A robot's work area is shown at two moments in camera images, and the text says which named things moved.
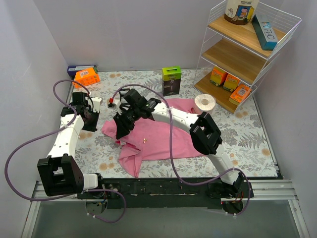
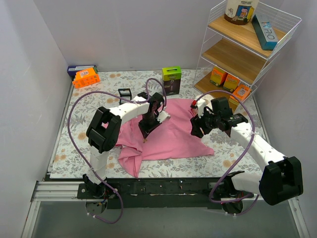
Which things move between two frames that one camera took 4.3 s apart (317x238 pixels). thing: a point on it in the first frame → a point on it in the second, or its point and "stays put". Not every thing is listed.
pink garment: [147, 140] stays put
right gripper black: [126, 119] → [201, 124]
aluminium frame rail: [284, 190] stays put
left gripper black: [90, 118] → [149, 126]
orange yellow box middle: [231, 83] stays put
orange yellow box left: [217, 76] stays put
